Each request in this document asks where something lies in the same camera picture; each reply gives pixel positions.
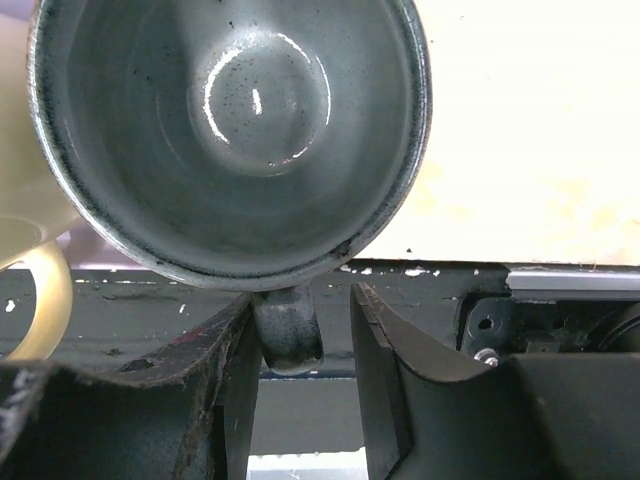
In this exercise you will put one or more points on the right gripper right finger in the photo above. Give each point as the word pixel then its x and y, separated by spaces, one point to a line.
pixel 431 412

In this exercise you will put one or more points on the lavender plastic tray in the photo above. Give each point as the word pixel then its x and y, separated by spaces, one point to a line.
pixel 84 249

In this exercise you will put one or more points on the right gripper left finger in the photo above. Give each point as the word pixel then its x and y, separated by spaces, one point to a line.
pixel 183 411

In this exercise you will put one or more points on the cream mug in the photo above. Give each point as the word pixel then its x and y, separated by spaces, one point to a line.
pixel 34 210

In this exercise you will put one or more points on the grey green mug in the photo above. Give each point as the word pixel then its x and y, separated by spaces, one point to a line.
pixel 244 146

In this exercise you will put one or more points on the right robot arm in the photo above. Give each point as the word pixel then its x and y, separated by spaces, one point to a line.
pixel 500 327

